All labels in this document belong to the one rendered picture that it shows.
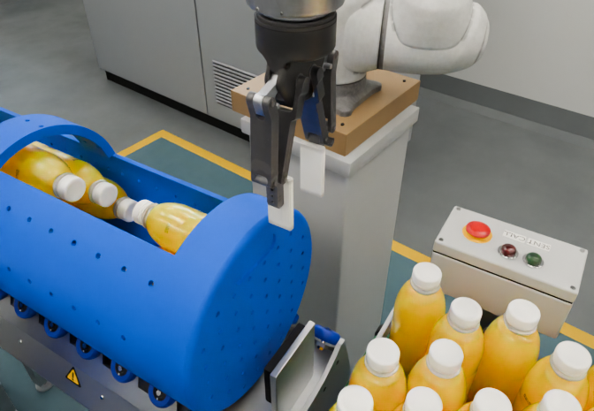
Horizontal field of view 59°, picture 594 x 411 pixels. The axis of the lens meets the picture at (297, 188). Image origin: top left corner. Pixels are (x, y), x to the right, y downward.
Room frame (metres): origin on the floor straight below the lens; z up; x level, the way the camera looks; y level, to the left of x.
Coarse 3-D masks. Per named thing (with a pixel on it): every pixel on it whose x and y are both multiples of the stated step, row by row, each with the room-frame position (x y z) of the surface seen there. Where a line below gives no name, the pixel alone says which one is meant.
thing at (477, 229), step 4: (468, 224) 0.60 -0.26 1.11; (472, 224) 0.60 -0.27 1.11; (476, 224) 0.60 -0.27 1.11; (480, 224) 0.60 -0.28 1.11; (484, 224) 0.60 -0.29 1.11; (468, 228) 0.59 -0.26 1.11; (472, 228) 0.59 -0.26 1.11; (476, 228) 0.59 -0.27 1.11; (480, 228) 0.59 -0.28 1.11; (484, 228) 0.59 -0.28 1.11; (488, 228) 0.59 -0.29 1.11; (468, 232) 0.58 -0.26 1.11; (472, 232) 0.58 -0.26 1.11; (476, 232) 0.58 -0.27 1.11; (480, 232) 0.58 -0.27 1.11; (484, 232) 0.58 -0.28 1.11; (488, 232) 0.58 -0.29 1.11; (476, 236) 0.58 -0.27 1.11; (480, 236) 0.57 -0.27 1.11; (484, 236) 0.57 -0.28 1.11
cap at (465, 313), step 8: (456, 304) 0.44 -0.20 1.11; (464, 304) 0.44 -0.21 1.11; (472, 304) 0.44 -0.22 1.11; (456, 312) 0.43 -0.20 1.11; (464, 312) 0.43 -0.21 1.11; (472, 312) 0.43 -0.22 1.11; (480, 312) 0.43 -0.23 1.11; (456, 320) 0.42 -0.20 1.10; (464, 320) 0.42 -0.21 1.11; (472, 320) 0.42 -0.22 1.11; (464, 328) 0.42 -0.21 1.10; (472, 328) 0.42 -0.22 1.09
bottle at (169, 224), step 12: (156, 204) 0.63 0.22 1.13; (168, 204) 0.60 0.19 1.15; (180, 204) 0.60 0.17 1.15; (144, 216) 0.60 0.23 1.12; (156, 216) 0.58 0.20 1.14; (168, 216) 0.58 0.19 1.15; (180, 216) 0.57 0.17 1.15; (192, 216) 0.57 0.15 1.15; (204, 216) 0.58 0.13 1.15; (156, 228) 0.57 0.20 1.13; (168, 228) 0.56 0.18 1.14; (180, 228) 0.56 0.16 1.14; (192, 228) 0.55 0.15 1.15; (156, 240) 0.56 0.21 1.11; (168, 240) 0.55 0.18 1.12; (180, 240) 0.54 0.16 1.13
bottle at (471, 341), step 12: (444, 324) 0.44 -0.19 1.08; (432, 336) 0.44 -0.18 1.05; (444, 336) 0.42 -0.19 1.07; (456, 336) 0.42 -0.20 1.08; (468, 336) 0.42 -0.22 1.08; (480, 336) 0.42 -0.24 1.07; (468, 348) 0.41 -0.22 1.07; (480, 348) 0.41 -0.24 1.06; (468, 360) 0.40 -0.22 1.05; (480, 360) 0.41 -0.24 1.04; (468, 372) 0.40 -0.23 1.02; (468, 384) 0.41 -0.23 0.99
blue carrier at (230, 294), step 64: (0, 128) 0.68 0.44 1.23; (64, 128) 0.71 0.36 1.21; (0, 192) 0.56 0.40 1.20; (128, 192) 0.76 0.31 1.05; (192, 192) 0.68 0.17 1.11; (0, 256) 0.50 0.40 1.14; (64, 256) 0.46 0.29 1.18; (128, 256) 0.44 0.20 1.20; (192, 256) 0.42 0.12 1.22; (256, 256) 0.46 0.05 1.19; (64, 320) 0.43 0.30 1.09; (128, 320) 0.39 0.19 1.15; (192, 320) 0.36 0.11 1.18; (256, 320) 0.44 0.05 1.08; (192, 384) 0.33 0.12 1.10
